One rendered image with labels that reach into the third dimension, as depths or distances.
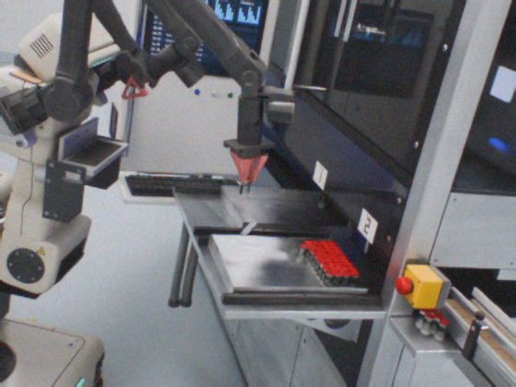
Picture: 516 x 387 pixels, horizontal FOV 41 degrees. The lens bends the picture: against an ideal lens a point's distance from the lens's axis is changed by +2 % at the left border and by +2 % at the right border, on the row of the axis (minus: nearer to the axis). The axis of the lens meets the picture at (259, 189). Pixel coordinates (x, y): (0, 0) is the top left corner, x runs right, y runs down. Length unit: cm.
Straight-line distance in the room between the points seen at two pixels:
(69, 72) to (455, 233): 93
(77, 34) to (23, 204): 54
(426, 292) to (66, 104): 88
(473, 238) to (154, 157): 118
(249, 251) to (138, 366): 113
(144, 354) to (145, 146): 91
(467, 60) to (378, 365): 75
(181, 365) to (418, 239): 148
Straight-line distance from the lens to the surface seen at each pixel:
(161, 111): 237
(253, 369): 260
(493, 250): 174
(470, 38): 149
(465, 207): 164
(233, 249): 181
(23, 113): 163
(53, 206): 183
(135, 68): 196
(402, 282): 157
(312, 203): 221
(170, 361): 286
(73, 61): 156
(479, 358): 160
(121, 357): 286
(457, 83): 150
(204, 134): 243
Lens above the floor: 169
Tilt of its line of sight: 21 degrees down
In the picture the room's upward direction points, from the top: 11 degrees clockwise
